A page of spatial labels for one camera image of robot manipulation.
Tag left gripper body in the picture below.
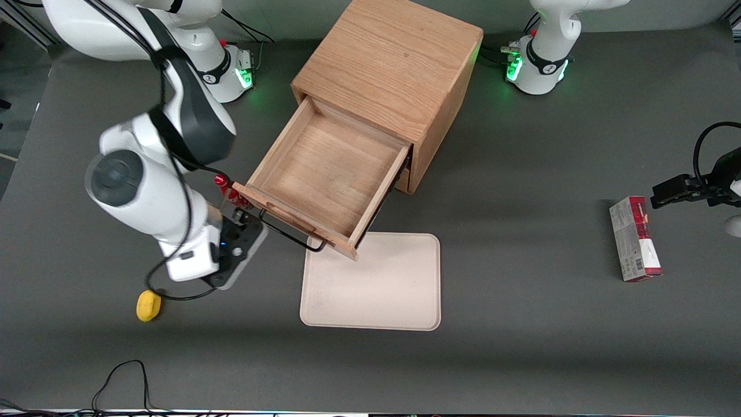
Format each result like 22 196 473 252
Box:
697 147 741 207

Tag wooden drawer cabinet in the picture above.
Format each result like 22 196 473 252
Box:
291 0 485 196

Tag red plastic bottle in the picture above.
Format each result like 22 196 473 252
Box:
214 173 251 210

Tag red and white carton box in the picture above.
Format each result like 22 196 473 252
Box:
608 196 663 283

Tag yellow lemon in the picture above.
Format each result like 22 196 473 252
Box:
136 289 163 323

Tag beige rectangular tray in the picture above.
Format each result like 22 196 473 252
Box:
299 232 442 332

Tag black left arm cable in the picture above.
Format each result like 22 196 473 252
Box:
692 121 741 187

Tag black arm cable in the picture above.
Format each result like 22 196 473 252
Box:
692 121 741 187
87 0 231 302

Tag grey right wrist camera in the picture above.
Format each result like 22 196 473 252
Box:
208 222 270 291

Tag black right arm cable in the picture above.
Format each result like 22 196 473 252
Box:
87 0 231 302

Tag thin black looped floor cable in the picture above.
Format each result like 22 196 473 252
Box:
91 360 156 414

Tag black right base cables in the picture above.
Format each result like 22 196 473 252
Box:
220 10 277 75

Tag black base cables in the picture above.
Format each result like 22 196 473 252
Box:
220 10 277 75
480 12 540 65

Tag black left base cables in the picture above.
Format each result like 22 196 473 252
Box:
480 12 540 65

